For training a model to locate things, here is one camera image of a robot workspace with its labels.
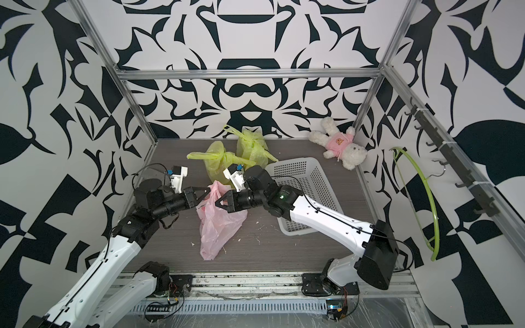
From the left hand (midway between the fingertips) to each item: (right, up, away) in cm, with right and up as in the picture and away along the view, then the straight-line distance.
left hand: (208, 186), depth 72 cm
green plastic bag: (0, +9, +15) cm, 18 cm away
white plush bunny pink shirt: (+59, +17, +36) cm, 71 cm away
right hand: (+4, -4, -6) cm, 8 cm away
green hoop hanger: (+69, -14, -13) cm, 72 cm away
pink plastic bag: (+3, -14, +2) cm, 15 cm away
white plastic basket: (+40, +2, +30) cm, 50 cm away
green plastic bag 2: (+14, +16, +24) cm, 32 cm away
